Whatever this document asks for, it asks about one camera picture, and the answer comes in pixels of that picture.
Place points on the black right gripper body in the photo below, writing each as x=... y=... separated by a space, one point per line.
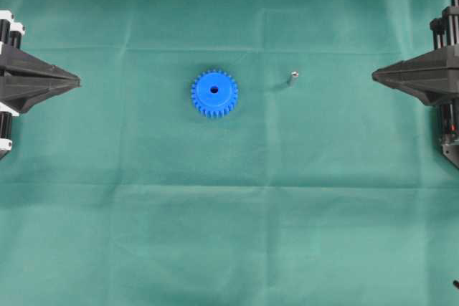
x=445 y=33

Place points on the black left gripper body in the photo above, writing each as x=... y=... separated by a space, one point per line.
x=11 y=34

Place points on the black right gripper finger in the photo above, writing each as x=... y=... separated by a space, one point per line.
x=445 y=58
x=425 y=96

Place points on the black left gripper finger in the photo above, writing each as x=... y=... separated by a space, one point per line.
x=22 y=93
x=17 y=62

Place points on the small silver metal shaft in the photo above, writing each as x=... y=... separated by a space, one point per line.
x=294 y=76

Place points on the blue plastic gear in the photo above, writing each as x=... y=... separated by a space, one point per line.
x=214 y=93

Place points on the green cloth mat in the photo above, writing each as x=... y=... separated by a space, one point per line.
x=331 y=192

